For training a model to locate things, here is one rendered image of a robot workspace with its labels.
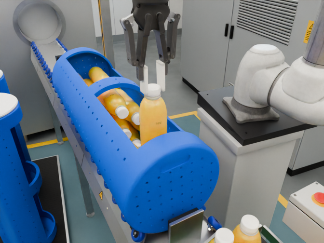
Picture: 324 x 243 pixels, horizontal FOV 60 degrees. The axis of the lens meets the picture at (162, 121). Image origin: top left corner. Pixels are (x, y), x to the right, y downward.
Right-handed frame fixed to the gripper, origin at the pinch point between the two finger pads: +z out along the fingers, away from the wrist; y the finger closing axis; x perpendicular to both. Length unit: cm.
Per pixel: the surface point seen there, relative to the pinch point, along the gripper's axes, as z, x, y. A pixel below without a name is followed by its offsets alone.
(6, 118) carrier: 34, -66, 36
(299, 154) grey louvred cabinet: 112, -47, -151
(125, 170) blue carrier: 18.9, 6.3, 11.0
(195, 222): 34.4, 16.5, -2.9
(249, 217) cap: 26.1, 26.6, -10.2
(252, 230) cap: 26.6, 29.3, -8.7
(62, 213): 121, -86, 24
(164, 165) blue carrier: 17.2, 10.8, 2.8
